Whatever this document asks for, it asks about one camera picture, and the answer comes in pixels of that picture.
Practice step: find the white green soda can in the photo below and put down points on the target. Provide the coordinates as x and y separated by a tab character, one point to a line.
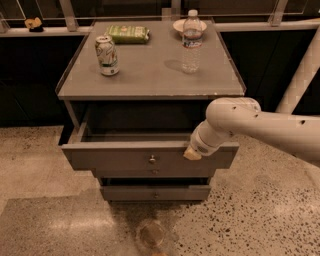
106	55

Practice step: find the clear plastic water bottle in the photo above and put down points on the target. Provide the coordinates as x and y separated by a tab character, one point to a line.
191	42

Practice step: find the grey drawer cabinet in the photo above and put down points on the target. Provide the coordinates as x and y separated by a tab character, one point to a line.
151	93

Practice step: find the grey middle drawer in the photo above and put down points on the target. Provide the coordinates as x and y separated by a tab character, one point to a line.
160	172

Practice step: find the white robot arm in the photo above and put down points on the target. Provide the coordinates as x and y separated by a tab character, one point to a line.
279	107

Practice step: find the white bowl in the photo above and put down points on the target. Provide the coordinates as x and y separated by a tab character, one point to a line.
178	26

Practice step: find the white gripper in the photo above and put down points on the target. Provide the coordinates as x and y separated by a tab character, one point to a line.
204	146

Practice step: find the grey drawer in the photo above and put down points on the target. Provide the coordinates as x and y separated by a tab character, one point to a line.
94	150
156	193
160	172

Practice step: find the green snack bag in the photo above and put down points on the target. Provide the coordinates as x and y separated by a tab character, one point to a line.
128	34

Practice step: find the small yellow black object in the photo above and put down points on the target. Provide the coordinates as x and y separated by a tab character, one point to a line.
34	24

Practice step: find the grey bottom drawer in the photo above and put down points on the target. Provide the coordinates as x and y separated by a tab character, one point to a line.
156	193

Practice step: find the metal glass railing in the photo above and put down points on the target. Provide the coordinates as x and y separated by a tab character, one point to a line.
77	16

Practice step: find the grey top drawer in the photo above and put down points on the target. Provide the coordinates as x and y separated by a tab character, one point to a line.
94	150

